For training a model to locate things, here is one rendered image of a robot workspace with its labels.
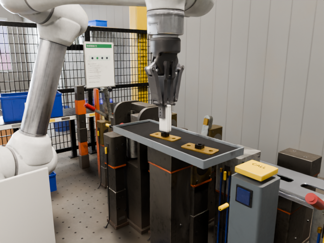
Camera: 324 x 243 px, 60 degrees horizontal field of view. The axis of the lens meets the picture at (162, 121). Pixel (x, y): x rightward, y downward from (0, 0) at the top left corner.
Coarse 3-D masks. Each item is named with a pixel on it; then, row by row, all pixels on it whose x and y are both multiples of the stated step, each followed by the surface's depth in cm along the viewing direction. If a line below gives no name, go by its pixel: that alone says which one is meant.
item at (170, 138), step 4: (164, 132) 75; (152, 136) 75; (156, 136) 74; (160, 136) 74; (164, 136) 74; (168, 136) 74; (172, 136) 74; (176, 136) 74; (168, 140) 72; (172, 140) 71; (176, 140) 72
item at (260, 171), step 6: (246, 162) 57; (252, 162) 57; (258, 162) 57; (240, 168) 55; (246, 168) 54; (252, 168) 54; (258, 168) 54; (264, 168) 54; (270, 168) 54; (276, 168) 54; (246, 174) 54; (252, 174) 52; (258, 174) 52; (264, 174) 52; (270, 174) 53; (258, 180) 52
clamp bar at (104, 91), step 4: (100, 88) 137; (104, 88) 135; (108, 88) 138; (100, 92) 135; (104, 92) 135; (104, 96) 136; (108, 96) 137; (104, 100) 137; (108, 100) 137; (104, 104) 139; (108, 104) 138; (104, 108) 140; (108, 108) 138; (108, 112) 139; (108, 116) 139
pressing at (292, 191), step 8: (280, 168) 95; (288, 176) 88; (296, 176) 88; (304, 176) 88; (312, 176) 89; (280, 184) 83; (288, 184) 83; (296, 184) 83; (304, 184) 84; (312, 184) 83; (320, 184) 83; (280, 192) 79; (288, 192) 77; (296, 192) 78; (304, 192) 78; (312, 192) 78; (296, 200) 75; (304, 200) 74; (312, 208) 72
